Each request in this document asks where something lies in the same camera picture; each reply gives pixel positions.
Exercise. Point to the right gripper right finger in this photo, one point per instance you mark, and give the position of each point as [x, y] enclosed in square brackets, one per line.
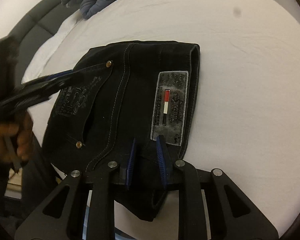
[211, 205]

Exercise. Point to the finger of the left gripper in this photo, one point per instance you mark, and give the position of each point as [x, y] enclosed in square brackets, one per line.
[43, 89]
[67, 73]

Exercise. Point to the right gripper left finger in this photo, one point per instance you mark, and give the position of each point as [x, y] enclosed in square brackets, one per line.
[80, 207]

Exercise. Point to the black denim pants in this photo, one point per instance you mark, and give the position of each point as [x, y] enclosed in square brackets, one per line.
[132, 92]

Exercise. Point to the person's left hand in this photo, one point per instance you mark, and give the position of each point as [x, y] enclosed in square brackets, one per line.
[24, 135]

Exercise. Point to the dark grey padded headboard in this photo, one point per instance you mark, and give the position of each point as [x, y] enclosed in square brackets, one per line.
[36, 27]

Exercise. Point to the white bed sheet mattress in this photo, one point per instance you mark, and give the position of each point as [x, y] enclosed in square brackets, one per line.
[246, 120]

